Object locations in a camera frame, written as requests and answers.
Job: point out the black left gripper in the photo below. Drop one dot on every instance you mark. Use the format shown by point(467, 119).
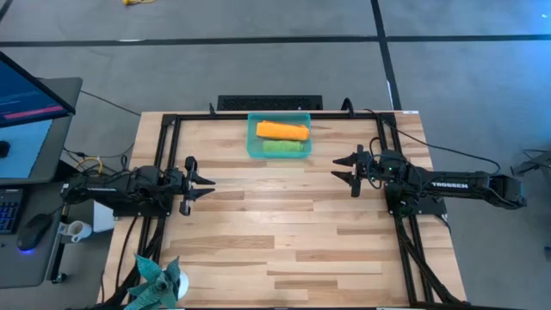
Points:
point(187, 183)

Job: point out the black backlit keyboard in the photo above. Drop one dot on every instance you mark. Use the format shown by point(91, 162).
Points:
point(8, 211)

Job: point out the black floor vent grille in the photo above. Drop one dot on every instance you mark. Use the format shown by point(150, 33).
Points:
point(269, 102)

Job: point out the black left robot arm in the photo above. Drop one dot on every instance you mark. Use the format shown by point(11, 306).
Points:
point(112, 187)

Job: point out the green microfiber towel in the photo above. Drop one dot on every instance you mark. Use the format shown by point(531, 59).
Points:
point(282, 146)

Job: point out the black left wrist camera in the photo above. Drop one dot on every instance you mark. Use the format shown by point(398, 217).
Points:
point(174, 176)

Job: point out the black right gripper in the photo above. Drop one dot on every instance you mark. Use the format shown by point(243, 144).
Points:
point(366, 170)

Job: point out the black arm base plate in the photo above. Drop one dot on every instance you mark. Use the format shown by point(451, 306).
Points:
point(129, 211)
point(430, 207)

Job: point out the orange microfiber towel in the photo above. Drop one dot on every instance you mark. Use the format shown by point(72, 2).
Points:
point(282, 131)

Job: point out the grey desk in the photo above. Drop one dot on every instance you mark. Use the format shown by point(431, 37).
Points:
point(26, 267)

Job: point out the teal translucent plastic basket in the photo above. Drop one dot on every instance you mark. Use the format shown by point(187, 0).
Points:
point(251, 148)

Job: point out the black computer monitor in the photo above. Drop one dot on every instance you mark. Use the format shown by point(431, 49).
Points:
point(26, 94)

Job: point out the black desk support beam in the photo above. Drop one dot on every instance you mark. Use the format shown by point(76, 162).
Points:
point(71, 170)

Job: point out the white cup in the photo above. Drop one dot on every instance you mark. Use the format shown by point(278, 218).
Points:
point(77, 230)

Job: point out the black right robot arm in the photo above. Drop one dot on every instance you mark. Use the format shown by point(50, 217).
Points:
point(456, 185)

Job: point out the teal crumpled cloth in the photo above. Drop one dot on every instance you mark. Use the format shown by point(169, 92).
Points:
point(155, 284)

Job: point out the white box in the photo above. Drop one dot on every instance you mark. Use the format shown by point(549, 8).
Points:
point(103, 219)

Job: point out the black computer mouse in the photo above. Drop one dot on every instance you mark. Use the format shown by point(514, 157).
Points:
point(34, 230)

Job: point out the black aluminium table frame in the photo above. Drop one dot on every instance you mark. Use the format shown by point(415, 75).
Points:
point(172, 138)

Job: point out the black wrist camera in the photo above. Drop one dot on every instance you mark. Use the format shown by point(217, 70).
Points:
point(389, 160)
point(174, 176)

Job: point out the black round device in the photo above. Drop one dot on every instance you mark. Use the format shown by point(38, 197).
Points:
point(3, 149)

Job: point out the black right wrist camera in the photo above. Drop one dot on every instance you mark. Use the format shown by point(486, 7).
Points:
point(389, 160)

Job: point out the black stand leg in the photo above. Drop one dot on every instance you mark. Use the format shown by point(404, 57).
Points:
point(534, 163)

